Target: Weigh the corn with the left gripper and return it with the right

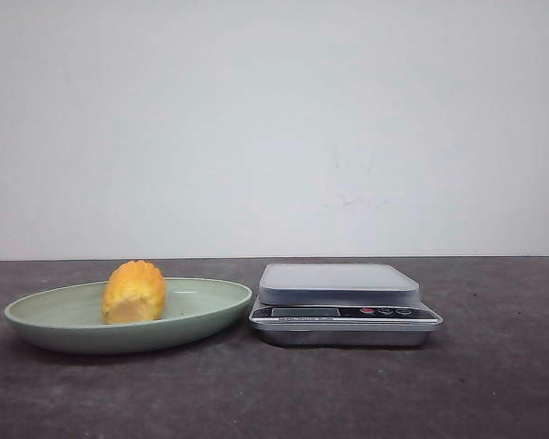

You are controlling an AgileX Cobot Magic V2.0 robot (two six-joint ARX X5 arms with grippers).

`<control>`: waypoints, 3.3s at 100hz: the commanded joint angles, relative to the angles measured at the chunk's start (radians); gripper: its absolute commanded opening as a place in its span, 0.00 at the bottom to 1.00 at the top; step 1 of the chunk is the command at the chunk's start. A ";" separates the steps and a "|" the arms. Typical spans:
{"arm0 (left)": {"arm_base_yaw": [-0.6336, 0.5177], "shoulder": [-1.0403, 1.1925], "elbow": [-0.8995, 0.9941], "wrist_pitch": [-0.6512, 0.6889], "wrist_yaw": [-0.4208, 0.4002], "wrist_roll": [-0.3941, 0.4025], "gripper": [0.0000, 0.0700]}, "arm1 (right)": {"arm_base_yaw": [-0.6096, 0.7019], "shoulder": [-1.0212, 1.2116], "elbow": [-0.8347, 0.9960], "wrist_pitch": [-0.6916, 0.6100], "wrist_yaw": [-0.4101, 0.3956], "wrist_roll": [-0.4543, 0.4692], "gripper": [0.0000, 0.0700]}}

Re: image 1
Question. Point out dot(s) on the yellow corn cob piece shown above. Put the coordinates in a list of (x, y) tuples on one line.
[(135, 292)]

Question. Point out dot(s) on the green shallow plate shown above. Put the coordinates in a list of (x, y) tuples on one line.
[(68, 319)]

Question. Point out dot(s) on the silver digital kitchen scale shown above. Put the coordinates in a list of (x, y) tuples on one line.
[(341, 304)]

